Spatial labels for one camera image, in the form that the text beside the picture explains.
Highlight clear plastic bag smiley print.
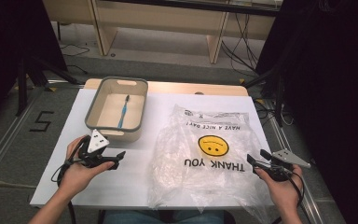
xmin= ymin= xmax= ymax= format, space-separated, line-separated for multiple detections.
xmin=146 ymin=104 xmax=273 ymax=224

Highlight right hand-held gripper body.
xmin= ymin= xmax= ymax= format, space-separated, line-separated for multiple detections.
xmin=260 ymin=148 xmax=311 ymax=183

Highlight black cables under desk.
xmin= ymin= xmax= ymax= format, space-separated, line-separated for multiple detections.
xmin=220 ymin=12 xmax=262 ymax=76

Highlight beige storage bin grey rim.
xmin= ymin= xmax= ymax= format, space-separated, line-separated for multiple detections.
xmin=84 ymin=76 xmax=149 ymax=144

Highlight person's left hand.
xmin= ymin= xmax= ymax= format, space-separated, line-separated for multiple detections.
xmin=57 ymin=134 xmax=116 ymax=198

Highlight metal floor rail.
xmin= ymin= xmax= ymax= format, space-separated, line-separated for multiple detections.
xmin=255 ymin=98 xmax=327 ymax=224
xmin=0 ymin=88 xmax=45 ymax=191

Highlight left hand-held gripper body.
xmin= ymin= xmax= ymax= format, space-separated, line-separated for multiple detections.
xmin=78 ymin=129 xmax=115 ymax=169

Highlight light wooden desk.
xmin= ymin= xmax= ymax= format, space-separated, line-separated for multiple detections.
xmin=42 ymin=0 xmax=278 ymax=64

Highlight person's right hand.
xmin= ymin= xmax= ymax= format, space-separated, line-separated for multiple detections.
xmin=255 ymin=164 xmax=304 ymax=215

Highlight black metal stand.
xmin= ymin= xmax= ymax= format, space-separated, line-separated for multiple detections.
xmin=14 ymin=55 xmax=79 ymax=117
xmin=243 ymin=60 xmax=286 ymax=127

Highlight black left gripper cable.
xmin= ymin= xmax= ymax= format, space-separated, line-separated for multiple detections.
xmin=50 ymin=136 xmax=90 ymax=224

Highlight black curtain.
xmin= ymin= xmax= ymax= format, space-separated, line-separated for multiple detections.
xmin=0 ymin=0 xmax=69 ymax=125
xmin=255 ymin=0 xmax=358 ymax=224

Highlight thin black floor cable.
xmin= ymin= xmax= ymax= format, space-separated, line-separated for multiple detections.
xmin=59 ymin=43 xmax=91 ymax=75

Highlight person's legs in jeans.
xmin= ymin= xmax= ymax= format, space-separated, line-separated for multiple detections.
xmin=101 ymin=209 xmax=231 ymax=224

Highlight blue toothbrush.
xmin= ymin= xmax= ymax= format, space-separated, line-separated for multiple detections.
xmin=117 ymin=94 xmax=131 ymax=129

